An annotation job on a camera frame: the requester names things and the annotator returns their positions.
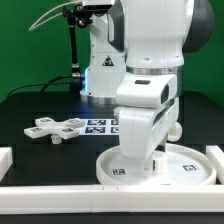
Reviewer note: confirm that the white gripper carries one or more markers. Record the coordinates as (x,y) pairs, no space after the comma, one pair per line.
(148,108)

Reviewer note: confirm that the white round table top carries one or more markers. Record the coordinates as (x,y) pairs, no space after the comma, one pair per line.
(177,165)

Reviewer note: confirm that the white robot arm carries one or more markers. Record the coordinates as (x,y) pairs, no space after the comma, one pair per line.
(154,35)

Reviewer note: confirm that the white front fence bar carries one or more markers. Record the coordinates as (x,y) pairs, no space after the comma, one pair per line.
(101,198)

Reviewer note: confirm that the white fence bar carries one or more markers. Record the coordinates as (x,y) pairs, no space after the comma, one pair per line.
(216,157)
(101,198)
(6,160)

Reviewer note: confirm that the white fiducial marker sheet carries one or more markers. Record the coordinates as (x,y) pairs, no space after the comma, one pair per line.
(100,127)

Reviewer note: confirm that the white right fence bar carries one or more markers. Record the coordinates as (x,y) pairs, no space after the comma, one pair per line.
(216,157)

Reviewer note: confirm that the white cross-shaped table base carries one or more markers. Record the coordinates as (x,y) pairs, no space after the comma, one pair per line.
(57,130)

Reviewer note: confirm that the white left fence bar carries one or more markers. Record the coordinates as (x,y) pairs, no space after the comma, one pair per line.
(6,160)

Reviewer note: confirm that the black camera on mount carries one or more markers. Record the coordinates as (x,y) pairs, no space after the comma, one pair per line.
(97,6)

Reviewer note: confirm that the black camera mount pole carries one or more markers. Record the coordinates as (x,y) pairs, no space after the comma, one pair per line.
(76,17)

